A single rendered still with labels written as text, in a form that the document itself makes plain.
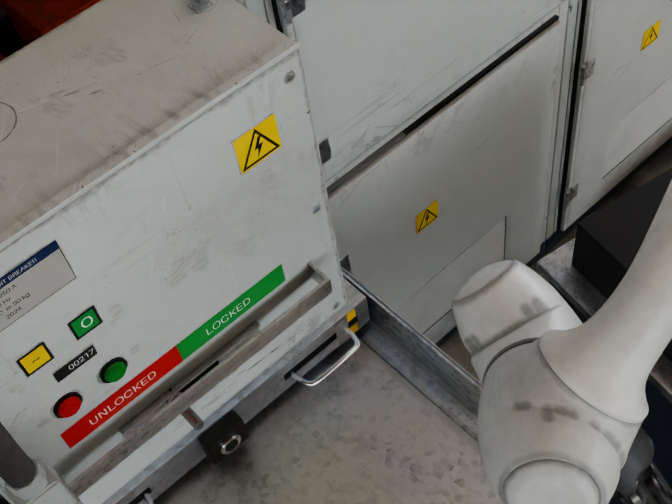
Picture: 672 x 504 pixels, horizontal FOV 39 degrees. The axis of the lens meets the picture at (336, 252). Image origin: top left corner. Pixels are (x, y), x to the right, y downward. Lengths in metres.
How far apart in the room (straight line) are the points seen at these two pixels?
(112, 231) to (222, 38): 0.23
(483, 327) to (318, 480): 0.48
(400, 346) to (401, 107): 0.45
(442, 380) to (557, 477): 0.62
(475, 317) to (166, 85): 0.38
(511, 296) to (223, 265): 0.36
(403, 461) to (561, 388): 0.56
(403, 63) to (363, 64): 0.10
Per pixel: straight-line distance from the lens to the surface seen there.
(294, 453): 1.32
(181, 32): 1.03
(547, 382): 0.76
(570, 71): 2.10
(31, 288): 0.94
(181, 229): 1.01
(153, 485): 1.28
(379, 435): 1.31
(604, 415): 0.77
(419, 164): 1.77
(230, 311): 1.15
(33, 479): 0.98
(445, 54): 1.65
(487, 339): 0.90
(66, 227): 0.92
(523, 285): 0.90
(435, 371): 1.34
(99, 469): 1.13
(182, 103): 0.95
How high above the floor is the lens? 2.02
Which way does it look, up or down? 53 degrees down
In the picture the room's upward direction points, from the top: 11 degrees counter-clockwise
